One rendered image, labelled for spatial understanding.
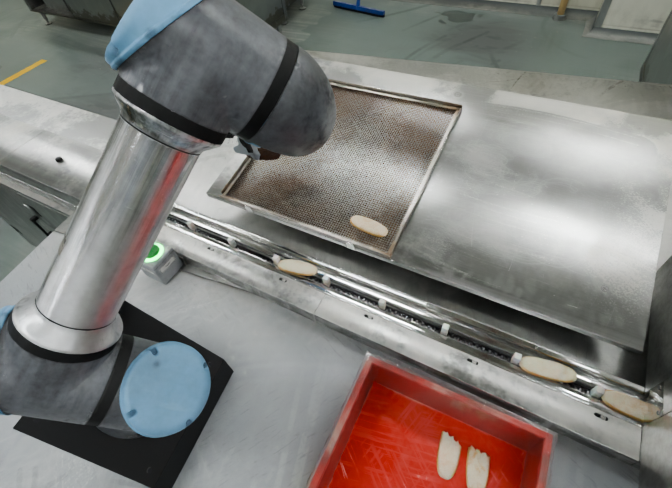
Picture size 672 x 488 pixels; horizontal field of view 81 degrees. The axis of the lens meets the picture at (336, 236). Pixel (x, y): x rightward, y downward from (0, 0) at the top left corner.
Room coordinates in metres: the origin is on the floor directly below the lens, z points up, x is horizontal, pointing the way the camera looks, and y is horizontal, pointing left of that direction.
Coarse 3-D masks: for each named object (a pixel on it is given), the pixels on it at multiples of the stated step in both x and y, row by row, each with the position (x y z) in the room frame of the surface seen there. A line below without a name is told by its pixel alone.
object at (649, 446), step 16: (656, 272) 0.39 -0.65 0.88; (656, 288) 0.35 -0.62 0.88; (656, 304) 0.32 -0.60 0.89; (656, 320) 0.28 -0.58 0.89; (656, 336) 0.25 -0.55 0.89; (656, 352) 0.22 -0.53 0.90; (656, 368) 0.20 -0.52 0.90; (656, 384) 0.17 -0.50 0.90; (656, 432) 0.10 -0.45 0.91; (656, 448) 0.08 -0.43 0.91; (640, 464) 0.07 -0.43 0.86; (656, 464) 0.06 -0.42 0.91; (640, 480) 0.05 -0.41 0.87; (656, 480) 0.04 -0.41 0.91
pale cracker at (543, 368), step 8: (520, 360) 0.26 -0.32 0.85; (528, 360) 0.26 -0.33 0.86; (536, 360) 0.25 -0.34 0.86; (544, 360) 0.25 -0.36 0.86; (528, 368) 0.24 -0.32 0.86; (536, 368) 0.24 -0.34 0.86; (544, 368) 0.24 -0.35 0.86; (552, 368) 0.23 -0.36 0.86; (560, 368) 0.23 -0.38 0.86; (568, 368) 0.23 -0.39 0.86; (544, 376) 0.22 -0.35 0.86; (552, 376) 0.22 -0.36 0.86; (560, 376) 0.22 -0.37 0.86; (568, 376) 0.22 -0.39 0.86; (576, 376) 0.22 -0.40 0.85
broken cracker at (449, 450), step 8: (440, 440) 0.15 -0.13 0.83; (448, 440) 0.15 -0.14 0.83; (440, 448) 0.14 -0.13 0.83; (448, 448) 0.13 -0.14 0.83; (456, 448) 0.13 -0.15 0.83; (440, 456) 0.12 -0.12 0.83; (448, 456) 0.12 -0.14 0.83; (456, 456) 0.12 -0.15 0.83; (440, 464) 0.11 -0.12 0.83; (448, 464) 0.11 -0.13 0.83; (456, 464) 0.11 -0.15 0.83; (440, 472) 0.10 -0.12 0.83; (448, 472) 0.10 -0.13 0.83
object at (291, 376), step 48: (48, 240) 0.80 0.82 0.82; (0, 288) 0.65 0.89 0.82; (144, 288) 0.58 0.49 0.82; (192, 288) 0.56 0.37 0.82; (192, 336) 0.43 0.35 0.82; (240, 336) 0.41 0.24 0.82; (288, 336) 0.40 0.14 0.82; (336, 336) 0.38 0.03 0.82; (240, 384) 0.31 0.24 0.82; (288, 384) 0.29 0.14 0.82; (336, 384) 0.28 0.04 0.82; (0, 432) 0.28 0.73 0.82; (240, 432) 0.21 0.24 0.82; (288, 432) 0.20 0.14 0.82; (0, 480) 0.19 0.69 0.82; (48, 480) 0.18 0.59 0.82; (96, 480) 0.17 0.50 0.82; (192, 480) 0.14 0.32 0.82; (240, 480) 0.13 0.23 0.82; (288, 480) 0.12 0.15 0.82; (576, 480) 0.06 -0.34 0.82; (624, 480) 0.05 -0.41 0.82
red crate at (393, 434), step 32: (384, 416) 0.20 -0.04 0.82; (416, 416) 0.20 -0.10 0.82; (448, 416) 0.19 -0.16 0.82; (352, 448) 0.16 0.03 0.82; (384, 448) 0.15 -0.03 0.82; (416, 448) 0.14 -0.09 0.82; (480, 448) 0.13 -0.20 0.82; (512, 448) 0.12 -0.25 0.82; (352, 480) 0.11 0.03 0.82; (384, 480) 0.10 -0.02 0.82; (416, 480) 0.09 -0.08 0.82; (448, 480) 0.09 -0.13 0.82; (512, 480) 0.07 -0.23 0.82
